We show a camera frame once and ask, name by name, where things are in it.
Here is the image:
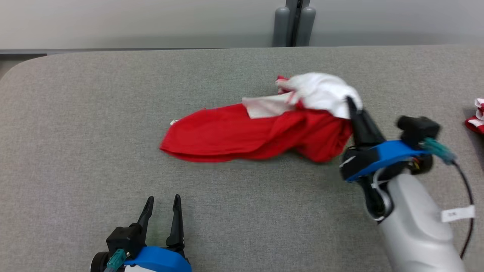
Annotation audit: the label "white paper label tag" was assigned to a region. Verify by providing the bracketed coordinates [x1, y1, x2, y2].
[441, 205, 476, 223]

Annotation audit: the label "red shorts with white stripe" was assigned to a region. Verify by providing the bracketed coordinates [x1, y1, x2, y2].
[464, 97, 484, 135]

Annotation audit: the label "teal right cable connector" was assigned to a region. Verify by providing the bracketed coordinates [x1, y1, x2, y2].
[423, 137, 457, 166]

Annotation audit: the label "right gripper blue shell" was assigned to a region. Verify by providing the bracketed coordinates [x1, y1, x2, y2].
[339, 96, 428, 183]

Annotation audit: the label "teal cable connector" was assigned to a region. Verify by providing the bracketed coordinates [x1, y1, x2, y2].
[106, 249, 127, 272]
[423, 137, 457, 166]

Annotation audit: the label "grey fabric upholstered bench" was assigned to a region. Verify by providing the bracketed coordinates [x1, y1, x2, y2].
[0, 45, 484, 272]

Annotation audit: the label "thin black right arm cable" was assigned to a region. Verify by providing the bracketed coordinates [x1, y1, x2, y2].
[452, 161, 476, 260]

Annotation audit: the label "red shirt with white sleeves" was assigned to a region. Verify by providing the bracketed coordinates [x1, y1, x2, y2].
[159, 72, 364, 164]

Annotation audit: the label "grey cylindrical post foot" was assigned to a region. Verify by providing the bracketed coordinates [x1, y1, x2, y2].
[296, 6, 316, 47]
[273, 7, 290, 48]

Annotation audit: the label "left gripper blue shell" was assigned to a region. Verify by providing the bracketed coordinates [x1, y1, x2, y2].
[124, 194, 192, 272]

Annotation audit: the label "grey metal partition post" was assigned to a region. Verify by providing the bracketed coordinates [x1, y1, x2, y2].
[285, 0, 311, 47]

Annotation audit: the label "teal left cable connector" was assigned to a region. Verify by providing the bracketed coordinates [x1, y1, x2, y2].
[106, 249, 127, 272]

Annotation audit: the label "grey wall base rail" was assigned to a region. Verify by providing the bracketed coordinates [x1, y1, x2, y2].
[0, 48, 273, 56]

